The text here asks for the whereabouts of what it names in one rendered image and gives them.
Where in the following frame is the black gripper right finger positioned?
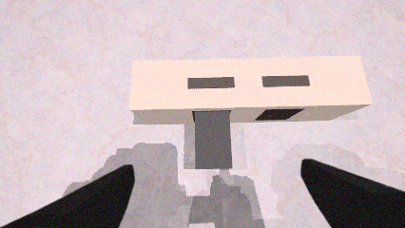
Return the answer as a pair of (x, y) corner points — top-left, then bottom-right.
(300, 159), (405, 228)

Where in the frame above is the black two-prong charger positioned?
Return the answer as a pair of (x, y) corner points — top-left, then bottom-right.
(195, 111), (233, 169)

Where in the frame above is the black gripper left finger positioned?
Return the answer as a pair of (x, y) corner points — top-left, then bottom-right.
(0, 164), (135, 228)

